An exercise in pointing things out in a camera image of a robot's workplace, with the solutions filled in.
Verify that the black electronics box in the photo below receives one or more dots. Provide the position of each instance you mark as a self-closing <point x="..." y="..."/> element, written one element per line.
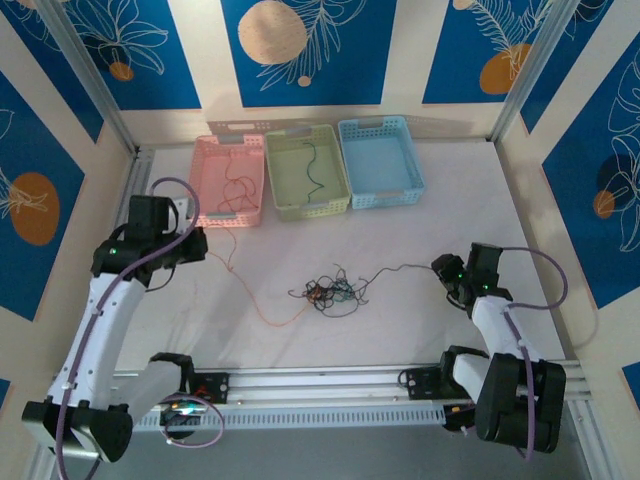
<point x="457" y="420"/>
<point x="180" y="420"/>

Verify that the aluminium frame post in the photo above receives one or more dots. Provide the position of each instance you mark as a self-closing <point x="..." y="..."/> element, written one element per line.
<point x="538" y="65"/>
<point x="86" y="65"/>

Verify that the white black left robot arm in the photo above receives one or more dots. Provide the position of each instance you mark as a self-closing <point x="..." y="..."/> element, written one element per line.
<point x="107" y="320"/>

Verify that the pink plastic basket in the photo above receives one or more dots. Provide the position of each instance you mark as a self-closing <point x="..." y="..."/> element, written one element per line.
<point x="210" y="170"/>

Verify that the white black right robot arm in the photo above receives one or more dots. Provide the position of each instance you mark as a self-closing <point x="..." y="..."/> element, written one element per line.
<point x="492" y="325"/>

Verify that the blue plastic basket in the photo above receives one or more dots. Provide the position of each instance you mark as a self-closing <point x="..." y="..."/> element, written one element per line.
<point x="380" y="160"/>

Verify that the aluminium side rail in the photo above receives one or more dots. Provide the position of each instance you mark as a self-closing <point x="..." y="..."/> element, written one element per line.
<point x="585" y="430"/>
<point x="135" y="175"/>

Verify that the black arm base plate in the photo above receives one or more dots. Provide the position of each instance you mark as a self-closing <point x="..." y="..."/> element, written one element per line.
<point x="417" y="385"/>
<point x="217" y="387"/>

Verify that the green plastic basket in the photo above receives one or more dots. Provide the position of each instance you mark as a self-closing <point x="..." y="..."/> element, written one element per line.
<point x="290" y="170"/>

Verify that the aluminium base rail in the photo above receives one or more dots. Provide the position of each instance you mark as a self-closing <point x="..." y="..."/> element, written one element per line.
<point x="320" y="382"/>

